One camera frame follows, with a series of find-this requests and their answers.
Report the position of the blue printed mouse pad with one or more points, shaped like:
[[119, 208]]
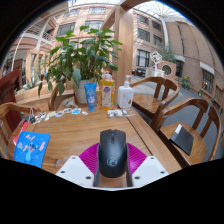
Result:
[[31, 148]]

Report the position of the green plant in white pot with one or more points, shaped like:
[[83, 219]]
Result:
[[80, 56]]

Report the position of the black computer mouse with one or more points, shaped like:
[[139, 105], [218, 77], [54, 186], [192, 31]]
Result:
[[112, 153]]

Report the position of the yellow flower planter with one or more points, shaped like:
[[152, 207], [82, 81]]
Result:
[[186, 81]]

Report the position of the blue squeeze tube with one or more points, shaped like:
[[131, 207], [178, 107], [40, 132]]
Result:
[[90, 96]]

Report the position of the dark red wooden pedestal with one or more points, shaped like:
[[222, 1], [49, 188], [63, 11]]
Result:
[[8, 86]]

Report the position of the white pump bottle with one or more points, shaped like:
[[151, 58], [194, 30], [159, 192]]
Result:
[[125, 96]]

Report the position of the black flat box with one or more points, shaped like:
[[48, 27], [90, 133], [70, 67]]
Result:
[[182, 140]]

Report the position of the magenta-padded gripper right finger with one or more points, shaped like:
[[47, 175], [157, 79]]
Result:
[[148, 170]]

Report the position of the yellow liquid soap bottle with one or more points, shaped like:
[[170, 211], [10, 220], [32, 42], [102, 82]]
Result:
[[107, 93]]

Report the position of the wooden pergola post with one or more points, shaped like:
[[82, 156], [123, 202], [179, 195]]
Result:
[[125, 50]]

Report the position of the white geometric sculpture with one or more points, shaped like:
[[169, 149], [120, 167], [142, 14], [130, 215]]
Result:
[[155, 65]]

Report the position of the wooden armchair with black box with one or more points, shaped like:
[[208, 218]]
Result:
[[173, 150]]

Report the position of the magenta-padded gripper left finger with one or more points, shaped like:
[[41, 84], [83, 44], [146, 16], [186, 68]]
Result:
[[75, 170]]

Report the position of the spiky green plant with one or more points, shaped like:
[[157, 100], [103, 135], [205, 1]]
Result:
[[33, 80]]

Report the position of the red paper bag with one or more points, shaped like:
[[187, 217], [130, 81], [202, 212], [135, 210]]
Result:
[[20, 131]]

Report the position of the long wooden planter box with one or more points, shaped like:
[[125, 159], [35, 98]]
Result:
[[33, 96]]

